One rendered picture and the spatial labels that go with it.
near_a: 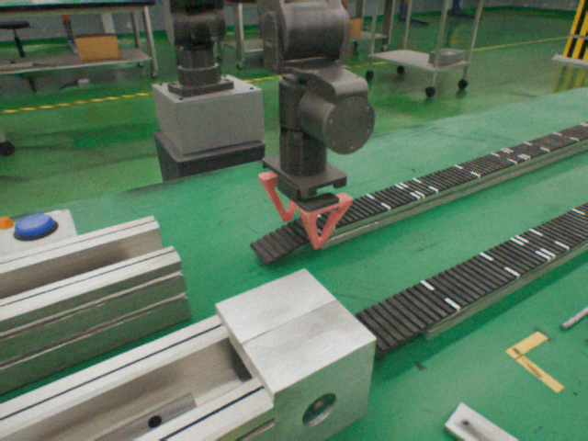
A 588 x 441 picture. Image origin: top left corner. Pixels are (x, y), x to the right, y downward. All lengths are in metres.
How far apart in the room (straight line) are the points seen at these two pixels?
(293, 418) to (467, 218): 0.46
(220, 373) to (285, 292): 0.09
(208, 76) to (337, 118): 0.54
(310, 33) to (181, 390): 0.34
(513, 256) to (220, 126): 0.61
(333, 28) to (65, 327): 0.38
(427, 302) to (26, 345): 0.38
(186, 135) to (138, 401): 0.62
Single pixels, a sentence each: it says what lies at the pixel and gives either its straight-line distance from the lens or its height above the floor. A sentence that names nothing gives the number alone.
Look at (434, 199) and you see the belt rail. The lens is 0.71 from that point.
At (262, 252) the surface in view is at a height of 0.80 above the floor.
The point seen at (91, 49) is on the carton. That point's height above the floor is 0.33.
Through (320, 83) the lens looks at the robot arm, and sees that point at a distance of 0.41.
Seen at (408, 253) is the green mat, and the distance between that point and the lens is 0.59.
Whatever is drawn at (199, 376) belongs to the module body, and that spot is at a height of 0.83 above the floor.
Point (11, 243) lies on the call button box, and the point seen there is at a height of 0.84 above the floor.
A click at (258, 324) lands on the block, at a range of 0.34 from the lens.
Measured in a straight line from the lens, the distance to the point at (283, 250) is 0.54.
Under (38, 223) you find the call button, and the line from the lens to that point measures 0.58.
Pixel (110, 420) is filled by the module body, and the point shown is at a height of 0.83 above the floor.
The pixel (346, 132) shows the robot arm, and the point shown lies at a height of 0.98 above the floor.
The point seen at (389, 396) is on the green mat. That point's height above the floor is 0.78.
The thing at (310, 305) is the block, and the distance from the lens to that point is 0.35.
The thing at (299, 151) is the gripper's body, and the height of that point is 0.93.
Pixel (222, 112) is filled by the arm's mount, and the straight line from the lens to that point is 0.90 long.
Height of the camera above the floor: 1.12
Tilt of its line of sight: 32 degrees down
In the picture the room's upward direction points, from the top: straight up
